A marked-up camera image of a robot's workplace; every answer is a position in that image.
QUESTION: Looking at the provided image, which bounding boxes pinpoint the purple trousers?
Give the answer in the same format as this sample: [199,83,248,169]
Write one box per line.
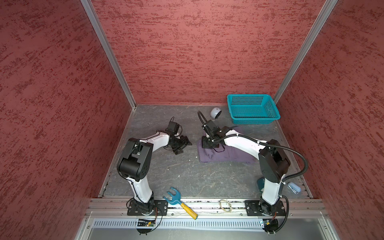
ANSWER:
[197,138,258,164]

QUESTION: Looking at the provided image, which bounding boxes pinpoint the small blue white stapler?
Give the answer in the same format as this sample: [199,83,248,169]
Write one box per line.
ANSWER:
[287,182,302,195]

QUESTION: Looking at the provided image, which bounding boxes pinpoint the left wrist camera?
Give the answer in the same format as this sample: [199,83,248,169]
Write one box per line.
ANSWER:
[165,121,180,136]

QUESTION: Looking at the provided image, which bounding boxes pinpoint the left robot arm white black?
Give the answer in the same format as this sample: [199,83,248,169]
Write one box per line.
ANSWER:
[117,132,192,215]

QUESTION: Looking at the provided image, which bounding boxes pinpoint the blue fork tool yellow handle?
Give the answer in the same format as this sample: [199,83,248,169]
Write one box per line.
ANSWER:
[163,187,198,220]

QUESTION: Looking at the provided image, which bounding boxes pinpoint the right aluminium corner post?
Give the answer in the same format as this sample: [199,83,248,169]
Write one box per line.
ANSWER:
[273,0,338,104]

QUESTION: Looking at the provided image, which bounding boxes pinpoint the white round mug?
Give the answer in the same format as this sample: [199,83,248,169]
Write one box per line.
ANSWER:
[210,107,222,120]

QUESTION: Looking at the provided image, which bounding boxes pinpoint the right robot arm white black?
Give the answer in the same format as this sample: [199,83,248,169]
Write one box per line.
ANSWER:
[202,124,291,216]

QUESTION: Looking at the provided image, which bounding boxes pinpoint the white slotted cable duct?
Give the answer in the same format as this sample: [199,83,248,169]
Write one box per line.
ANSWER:
[92,218,265,232]

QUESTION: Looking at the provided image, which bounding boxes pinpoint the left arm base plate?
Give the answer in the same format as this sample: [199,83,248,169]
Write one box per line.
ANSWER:
[127,200,168,216]

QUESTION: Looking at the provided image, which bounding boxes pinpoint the aluminium corner post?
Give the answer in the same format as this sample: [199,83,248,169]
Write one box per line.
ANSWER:
[81,0,137,110]
[273,0,338,104]

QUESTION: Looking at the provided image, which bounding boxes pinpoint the black corrugated cable conduit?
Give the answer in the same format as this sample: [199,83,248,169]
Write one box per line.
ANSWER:
[197,110,309,235]

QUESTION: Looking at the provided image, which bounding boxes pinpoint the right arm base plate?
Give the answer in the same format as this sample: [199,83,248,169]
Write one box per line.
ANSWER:
[245,199,287,217]

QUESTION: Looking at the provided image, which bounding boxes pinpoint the aluminium frame rail front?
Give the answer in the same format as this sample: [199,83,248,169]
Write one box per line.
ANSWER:
[85,197,330,219]

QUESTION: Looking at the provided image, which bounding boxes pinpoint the left aluminium corner post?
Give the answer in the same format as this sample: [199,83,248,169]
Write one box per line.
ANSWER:
[81,0,137,110]

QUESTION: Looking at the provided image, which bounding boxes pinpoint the teal plastic basket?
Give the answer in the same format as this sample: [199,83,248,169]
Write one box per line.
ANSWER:
[227,94,281,125]

